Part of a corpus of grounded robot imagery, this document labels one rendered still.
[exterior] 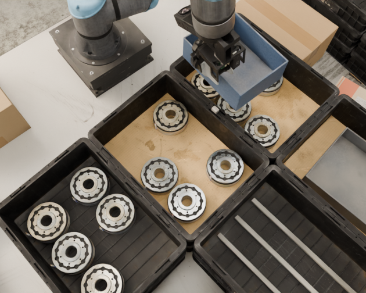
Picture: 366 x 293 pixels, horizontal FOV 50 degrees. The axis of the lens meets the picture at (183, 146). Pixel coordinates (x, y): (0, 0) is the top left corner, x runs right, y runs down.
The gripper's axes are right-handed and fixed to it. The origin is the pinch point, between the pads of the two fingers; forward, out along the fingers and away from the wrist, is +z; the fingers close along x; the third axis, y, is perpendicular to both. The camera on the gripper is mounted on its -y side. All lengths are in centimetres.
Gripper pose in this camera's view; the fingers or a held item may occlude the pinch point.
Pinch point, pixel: (210, 69)
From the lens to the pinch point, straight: 91.6
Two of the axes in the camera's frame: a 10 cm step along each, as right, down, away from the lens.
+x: 7.9, -6.0, 1.1
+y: 6.0, 7.4, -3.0
